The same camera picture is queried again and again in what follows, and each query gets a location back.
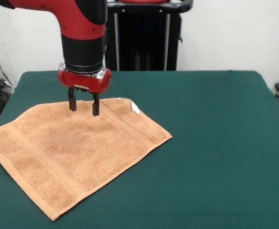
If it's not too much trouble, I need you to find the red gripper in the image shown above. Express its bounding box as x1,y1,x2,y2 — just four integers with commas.
58,68,112,117

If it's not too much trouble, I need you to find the tan terry towel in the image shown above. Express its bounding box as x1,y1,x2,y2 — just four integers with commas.
0,97,173,222

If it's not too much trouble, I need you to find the dark green table cloth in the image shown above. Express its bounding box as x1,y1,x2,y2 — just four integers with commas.
0,70,279,229

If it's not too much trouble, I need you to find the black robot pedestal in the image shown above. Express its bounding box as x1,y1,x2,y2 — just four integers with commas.
105,0,193,72

